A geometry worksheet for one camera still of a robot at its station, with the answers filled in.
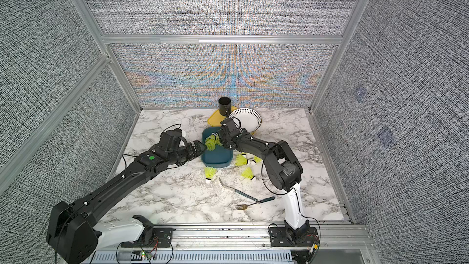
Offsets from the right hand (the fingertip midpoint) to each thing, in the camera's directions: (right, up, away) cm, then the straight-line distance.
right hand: (215, 128), depth 96 cm
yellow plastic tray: (+20, -3, +9) cm, 22 cm away
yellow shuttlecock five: (+14, -16, -2) cm, 21 cm away
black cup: (+4, +13, +14) cm, 20 cm away
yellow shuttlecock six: (+16, -22, -8) cm, 28 cm away
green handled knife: (+14, -31, -11) cm, 36 cm away
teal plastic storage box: (+3, -15, -4) cm, 15 cm away
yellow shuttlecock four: (-2, -22, -8) cm, 23 cm away
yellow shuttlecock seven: (+22, -16, -3) cm, 27 cm away
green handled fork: (+13, -35, -15) cm, 40 cm away
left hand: (-3, -9, -17) cm, 19 cm away
